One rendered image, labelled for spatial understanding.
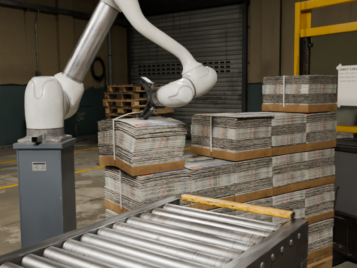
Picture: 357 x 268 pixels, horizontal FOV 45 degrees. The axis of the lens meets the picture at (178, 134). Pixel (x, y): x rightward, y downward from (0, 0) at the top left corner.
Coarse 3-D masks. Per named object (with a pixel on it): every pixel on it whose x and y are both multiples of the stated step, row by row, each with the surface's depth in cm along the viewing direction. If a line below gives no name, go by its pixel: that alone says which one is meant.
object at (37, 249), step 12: (156, 204) 157; (120, 216) 142; (84, 228) 130; (96, 228) 130; (48, 240) 120; (60, 240) 120; (12, 252) 112; (24, 252) 112; (36, 252) 113; (0, 264) 104
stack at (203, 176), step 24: (192, 168) 212; (216, 168) 219; (240, 168) 229; (264, 168) 240; (288, 168) 252; (120, 192) 209; (144, 192) 195; (168, 192) 203; (192, 192) 211; (216, 192) 220; (240, 192) 230; (288, 192) 254; (240, 216) 231; (264, 216) 242
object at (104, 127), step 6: (102, 120) 215; (108, 120) 212; (102, 126) 216; (108, 126) 209; (102, 132) 216; (108, 132) 210; (102, 138) 216; (108, 138) 211; (102, 144) 215; (108, 144) 209; (102, 150) 216; (108, 150) 210; (102, 156) 219
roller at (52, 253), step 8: (48, 248) 115; (56, 248) 114; (48, 256) 112; (56, 256) 111; (64, 256) 110; (72, 256) 109; (80, 256) 108; (64, 264) 109; (72, 264) 107; (80, 264) 106; (88, 264) 105; (96, 264) 104; (104, 264) 103
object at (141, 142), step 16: (128, 128) 194; (144, 128) 190; (160, 128) 195; (176, 128) 201; (128, 144) 194; (144, 144) 193; (160, 144) 198; (176, 144) 203; (128, 160) 194; (144, 160) 195; (160, 160) 200; (176, 160) 205
